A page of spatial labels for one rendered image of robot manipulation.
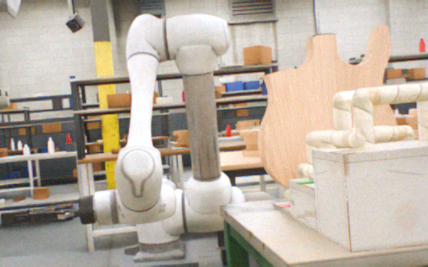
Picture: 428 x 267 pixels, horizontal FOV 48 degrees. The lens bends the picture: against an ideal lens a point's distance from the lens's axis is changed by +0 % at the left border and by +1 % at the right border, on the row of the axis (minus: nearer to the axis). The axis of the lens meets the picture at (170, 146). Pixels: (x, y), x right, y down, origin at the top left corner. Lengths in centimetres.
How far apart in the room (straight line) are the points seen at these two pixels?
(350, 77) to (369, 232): 50
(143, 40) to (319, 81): 55
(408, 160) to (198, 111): 79
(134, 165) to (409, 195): 54
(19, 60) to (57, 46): 99
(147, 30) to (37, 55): 1082
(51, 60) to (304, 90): 1117
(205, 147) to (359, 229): 80
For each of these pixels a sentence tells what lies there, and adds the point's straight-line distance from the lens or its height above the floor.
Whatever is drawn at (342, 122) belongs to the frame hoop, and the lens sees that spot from 96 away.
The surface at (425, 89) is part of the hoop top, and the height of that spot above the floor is 120.
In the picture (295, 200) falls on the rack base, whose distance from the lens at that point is 112.
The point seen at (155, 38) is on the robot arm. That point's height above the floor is 144.
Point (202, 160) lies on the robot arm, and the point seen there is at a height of 104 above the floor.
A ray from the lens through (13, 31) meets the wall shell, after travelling 1248.
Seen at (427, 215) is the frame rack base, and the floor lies 98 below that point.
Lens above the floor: 118
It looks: 3 degrees down
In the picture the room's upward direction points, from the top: 5 degrees counter-clockwise
